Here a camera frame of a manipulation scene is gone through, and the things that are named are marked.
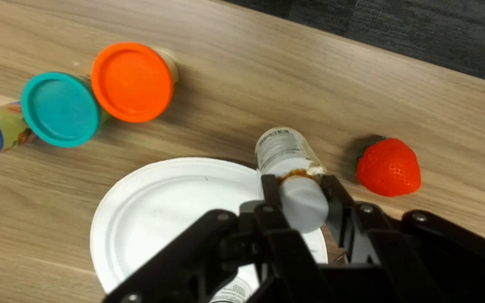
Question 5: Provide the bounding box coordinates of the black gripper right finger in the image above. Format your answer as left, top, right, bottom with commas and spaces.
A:
316, 173, 364, 266

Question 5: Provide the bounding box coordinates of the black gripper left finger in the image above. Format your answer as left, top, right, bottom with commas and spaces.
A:
259, 173, 290, 227

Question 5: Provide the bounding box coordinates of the white pill bottle with label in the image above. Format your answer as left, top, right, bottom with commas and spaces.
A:
254, 126, 332, 234

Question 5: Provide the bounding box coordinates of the orange lid dough tub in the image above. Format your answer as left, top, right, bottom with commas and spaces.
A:
89, 40, 180, 124

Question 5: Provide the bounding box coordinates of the teal lid dough tub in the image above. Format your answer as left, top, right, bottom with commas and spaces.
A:
18, 71, 108, 150

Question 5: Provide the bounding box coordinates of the white paper plate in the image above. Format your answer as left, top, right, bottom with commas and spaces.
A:
89, 156, 330, 294

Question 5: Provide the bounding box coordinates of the red ball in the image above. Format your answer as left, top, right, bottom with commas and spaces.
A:
355, 136, 423, 198

